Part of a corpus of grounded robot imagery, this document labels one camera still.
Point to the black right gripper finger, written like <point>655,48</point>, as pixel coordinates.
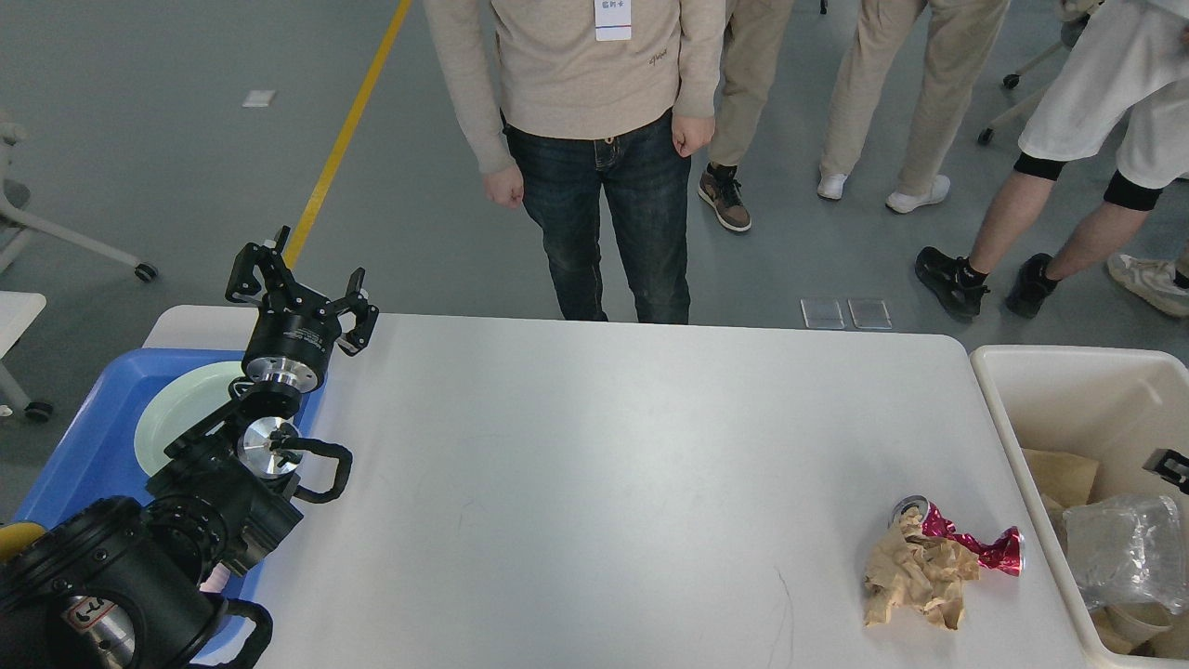
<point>1170,466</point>

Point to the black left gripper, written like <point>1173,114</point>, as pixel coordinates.
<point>285,346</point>

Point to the aluminium foil bag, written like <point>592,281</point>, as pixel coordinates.
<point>1127,550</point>

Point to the green plate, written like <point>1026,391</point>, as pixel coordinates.
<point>191,397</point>

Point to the brown paper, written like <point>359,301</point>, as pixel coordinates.
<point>1064,481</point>
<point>907,569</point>

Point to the pink ribbed mug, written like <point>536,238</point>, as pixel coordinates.
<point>217,581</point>

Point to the small cream cup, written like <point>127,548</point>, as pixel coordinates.
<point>1135,624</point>

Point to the brown paper bag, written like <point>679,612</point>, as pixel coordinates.
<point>1108,634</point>

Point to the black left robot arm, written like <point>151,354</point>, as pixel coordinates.
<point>118,584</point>

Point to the white plastic bin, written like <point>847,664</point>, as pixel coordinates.
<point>1113,405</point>

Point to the brown paper in bin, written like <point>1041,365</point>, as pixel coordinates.
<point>1064,481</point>

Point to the crushed red drink can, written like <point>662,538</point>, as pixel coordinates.
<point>1005,554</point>

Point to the blue plastic tray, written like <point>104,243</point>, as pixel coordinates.
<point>96,458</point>

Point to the person in beige sweater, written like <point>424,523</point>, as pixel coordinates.
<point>569,106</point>

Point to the clear floor plate right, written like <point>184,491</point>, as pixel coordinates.
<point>870,314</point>

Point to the clear floor plate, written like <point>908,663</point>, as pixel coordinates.
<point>823,314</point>
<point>870,314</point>

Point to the clear floor plate left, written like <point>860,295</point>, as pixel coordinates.
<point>823,314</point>

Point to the blue mug yellow inside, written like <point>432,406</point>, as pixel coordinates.
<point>17,536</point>

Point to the person in black shorts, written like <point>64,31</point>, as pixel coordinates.
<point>1130,62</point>

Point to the person in brown shoes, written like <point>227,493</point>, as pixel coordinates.
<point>754,34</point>

